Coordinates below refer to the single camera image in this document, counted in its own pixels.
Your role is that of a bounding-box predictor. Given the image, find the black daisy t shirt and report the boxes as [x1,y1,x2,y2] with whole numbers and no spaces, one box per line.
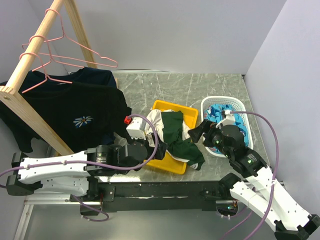
[0,80,132,154]

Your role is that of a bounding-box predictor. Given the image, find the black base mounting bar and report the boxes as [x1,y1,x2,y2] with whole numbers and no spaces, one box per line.
[69,179,251,216]

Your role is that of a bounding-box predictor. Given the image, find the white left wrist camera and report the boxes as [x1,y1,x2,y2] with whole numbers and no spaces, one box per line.
[124,116,147,140]

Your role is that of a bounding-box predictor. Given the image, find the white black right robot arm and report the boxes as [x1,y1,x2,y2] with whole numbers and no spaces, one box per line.
[188,119,320,240]

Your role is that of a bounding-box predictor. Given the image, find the pink wire hanger middle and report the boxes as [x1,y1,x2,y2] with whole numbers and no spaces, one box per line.
[21,34,101,68]

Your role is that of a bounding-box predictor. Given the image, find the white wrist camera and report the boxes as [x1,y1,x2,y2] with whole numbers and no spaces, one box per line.
[216,109,236,129]
[124,116,147,140]

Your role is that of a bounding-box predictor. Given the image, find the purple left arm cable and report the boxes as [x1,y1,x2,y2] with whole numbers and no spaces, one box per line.
[0,113,161,223]

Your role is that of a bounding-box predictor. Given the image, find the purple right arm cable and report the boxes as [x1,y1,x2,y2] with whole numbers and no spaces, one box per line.
[219,111,280,240]

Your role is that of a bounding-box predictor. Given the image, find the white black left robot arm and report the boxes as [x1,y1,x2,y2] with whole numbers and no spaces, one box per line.
[3,133,168,201]

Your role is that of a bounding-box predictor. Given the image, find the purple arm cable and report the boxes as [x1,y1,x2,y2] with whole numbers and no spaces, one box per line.
[0,113,161,223]
[219,111,280,240]

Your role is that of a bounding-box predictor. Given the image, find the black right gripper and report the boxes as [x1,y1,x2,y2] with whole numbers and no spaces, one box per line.
[187,118,232,158]

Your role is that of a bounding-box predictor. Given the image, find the pink wire hanger front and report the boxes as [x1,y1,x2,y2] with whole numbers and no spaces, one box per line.
[19,52,73,94]

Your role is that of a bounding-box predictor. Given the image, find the pink wire hanger rear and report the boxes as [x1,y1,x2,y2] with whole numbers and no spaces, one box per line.
[44,8,118,68]

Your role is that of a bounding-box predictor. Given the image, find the pink wire hanger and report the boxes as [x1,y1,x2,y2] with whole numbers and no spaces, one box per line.
[19,52,73,94]
[21,34,101,68]
[44,8,118,68]

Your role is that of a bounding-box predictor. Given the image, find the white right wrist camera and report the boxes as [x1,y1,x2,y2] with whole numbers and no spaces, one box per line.
[216,109,236,129]

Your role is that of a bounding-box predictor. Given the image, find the blue shark print cloth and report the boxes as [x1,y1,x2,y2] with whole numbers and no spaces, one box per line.
[203,103,250,147]

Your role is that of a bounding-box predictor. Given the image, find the white plastic basket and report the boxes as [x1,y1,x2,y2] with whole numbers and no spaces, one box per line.
[200,96,254,149]

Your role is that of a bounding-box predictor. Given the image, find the dark navy t shirt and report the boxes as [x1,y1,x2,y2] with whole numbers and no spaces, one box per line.
[20,67,117,90]

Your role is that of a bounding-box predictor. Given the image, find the yellow plastic tray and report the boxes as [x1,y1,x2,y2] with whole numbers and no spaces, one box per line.
[146,100,199,175]

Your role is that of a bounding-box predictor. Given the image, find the green and white t shirt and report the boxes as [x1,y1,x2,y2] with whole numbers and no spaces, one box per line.
[146,109,205,171]

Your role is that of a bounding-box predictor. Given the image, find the aluminium rail frame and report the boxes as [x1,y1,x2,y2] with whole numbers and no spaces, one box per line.
[13,193,94,240]

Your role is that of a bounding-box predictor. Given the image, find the wooden clothes rack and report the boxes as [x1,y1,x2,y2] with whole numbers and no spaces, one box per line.
[0,0,97,156]

